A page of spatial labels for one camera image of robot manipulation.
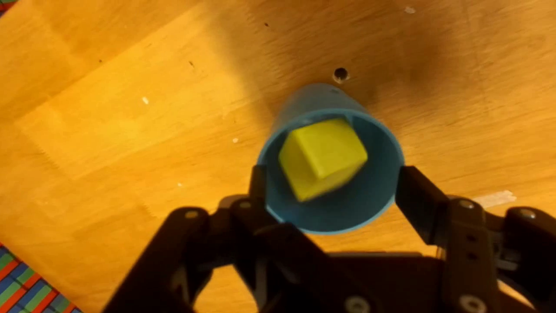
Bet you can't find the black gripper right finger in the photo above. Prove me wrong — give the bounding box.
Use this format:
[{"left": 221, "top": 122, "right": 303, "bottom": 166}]
[{"left": 395, "top": 164, "right": 556, "bottom": 313}]

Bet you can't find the blue plastic cup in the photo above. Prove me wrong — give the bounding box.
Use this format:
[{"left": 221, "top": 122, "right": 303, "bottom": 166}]
[{"left": 256, "top": 84, "right": 407, "bottom": 237}]

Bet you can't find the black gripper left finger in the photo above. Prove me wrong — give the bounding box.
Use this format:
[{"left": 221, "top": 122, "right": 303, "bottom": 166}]
[{"left": 103, "top": 164, "right": 385, "bottom": 313}]

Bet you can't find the yellow block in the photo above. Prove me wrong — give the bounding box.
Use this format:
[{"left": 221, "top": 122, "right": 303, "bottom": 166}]
[{"left": 279, "top": 119, "right": 371, "bottom": 204}]

